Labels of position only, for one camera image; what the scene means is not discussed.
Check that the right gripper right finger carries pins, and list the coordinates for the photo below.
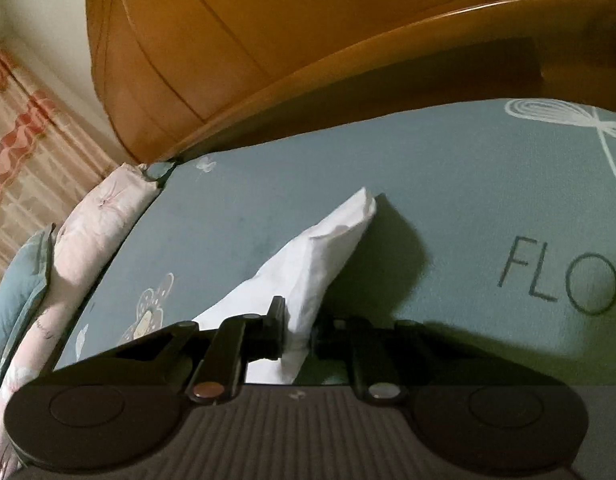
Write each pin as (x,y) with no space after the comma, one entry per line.
(473,409)

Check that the wooden headboard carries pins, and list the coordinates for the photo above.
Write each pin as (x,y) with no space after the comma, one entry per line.
(180,77)

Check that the white long-sleeve shirt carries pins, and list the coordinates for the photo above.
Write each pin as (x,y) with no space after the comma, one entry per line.
(300,272)

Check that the teal floral bed sheet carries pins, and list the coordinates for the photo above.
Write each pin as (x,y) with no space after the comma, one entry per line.
(495,222)

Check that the pink floral folded quilt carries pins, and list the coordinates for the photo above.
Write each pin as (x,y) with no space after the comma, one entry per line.
(84,244)

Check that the patterned curtain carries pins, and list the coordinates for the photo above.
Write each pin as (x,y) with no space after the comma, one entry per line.
(48,163)

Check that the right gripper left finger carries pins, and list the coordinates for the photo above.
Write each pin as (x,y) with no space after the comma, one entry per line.
(115,409)

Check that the teal pillow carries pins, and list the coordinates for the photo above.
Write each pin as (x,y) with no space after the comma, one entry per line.
(22,290)

